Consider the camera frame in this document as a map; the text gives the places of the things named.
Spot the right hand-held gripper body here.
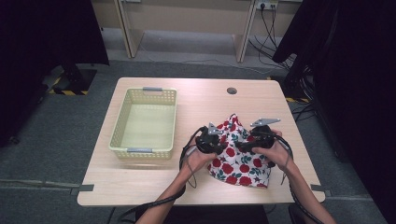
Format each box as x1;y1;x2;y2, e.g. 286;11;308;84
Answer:
246;118;281;150

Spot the black curtain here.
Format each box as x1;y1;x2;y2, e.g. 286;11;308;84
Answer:
271;0;396;224
0;0;110;147

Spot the person's dark clothing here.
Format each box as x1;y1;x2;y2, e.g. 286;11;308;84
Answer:
135;204;269;224

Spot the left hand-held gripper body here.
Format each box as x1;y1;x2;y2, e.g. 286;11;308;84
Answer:
195;122;228;155

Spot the white wall socket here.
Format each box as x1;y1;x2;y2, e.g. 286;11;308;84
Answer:
255;0;279;10

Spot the right hand-held gripper black cable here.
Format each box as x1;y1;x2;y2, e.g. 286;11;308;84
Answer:
274;133;325;224

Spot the pale yellow plastic basket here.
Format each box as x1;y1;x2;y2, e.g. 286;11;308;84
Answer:
107;87;178;161

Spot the black stand base striped tape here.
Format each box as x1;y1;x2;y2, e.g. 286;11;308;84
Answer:
46;63;98;96

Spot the grey tape strip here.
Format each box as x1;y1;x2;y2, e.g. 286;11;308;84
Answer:
70;184;95;197
311;184;332;197

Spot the white red rose print shirt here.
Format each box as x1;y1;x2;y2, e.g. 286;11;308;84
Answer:
206;113;272;189

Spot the beige wooden desk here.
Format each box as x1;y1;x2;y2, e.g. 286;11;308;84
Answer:
91;0;304;63

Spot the person's left hand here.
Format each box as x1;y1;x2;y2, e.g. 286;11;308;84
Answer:
179;136;218;175

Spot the person's right hand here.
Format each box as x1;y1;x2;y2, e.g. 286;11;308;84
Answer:
251;129;296;173

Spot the yellow black floor tape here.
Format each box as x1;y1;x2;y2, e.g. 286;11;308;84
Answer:
285;97;311;104

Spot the bundle of black floor cables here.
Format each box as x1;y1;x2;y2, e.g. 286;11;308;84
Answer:
247;3;316;123

